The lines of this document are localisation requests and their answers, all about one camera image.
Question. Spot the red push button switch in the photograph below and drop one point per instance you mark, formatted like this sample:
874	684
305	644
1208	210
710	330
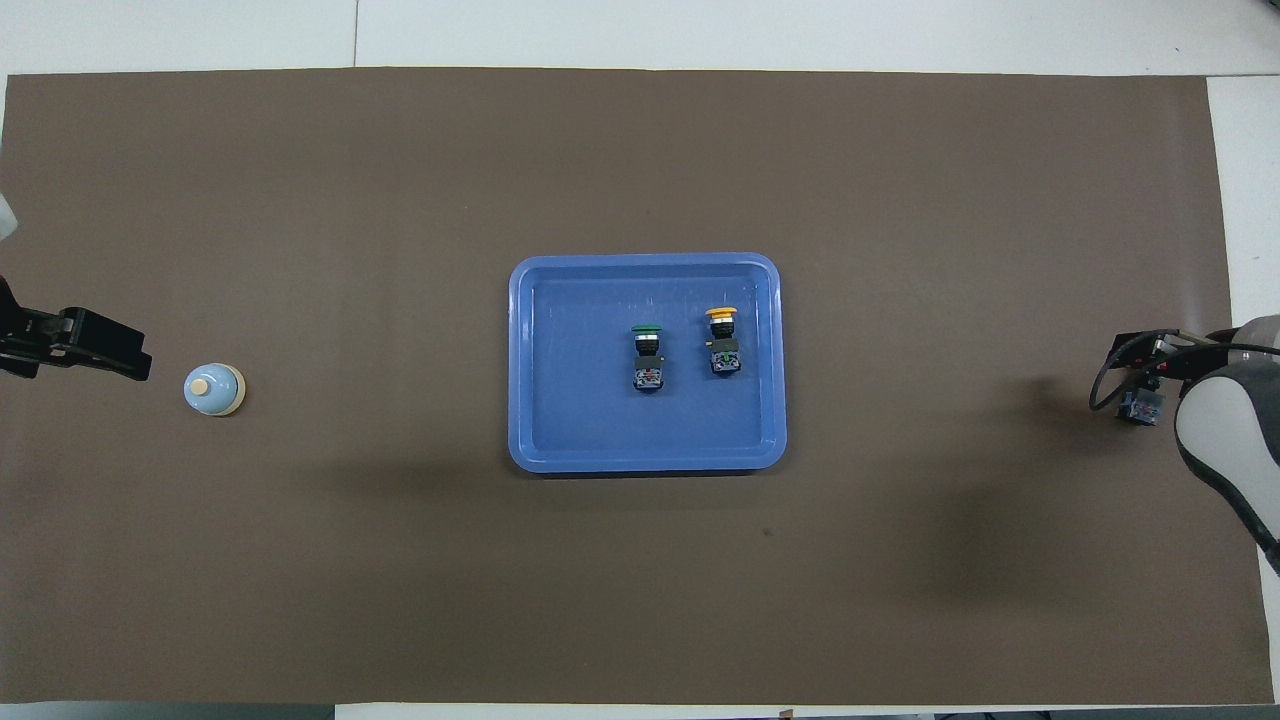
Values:
1140	408

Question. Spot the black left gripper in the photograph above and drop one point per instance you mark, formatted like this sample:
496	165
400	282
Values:
35	335

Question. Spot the brown table mat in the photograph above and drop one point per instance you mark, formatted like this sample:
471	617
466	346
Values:
400	580

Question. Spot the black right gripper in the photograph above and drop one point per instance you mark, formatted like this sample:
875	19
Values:
1200	362

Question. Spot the light blue call bell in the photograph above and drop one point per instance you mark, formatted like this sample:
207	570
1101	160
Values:
212	390

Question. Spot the blue plastic tray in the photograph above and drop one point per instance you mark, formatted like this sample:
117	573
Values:
580	400

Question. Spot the yellow push button switch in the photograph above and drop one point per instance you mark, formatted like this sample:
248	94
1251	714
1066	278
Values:
724	355

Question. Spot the green push button switch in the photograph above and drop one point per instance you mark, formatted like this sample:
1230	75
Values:
648	372

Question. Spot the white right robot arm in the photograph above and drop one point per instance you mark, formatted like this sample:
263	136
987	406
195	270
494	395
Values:
1220	420

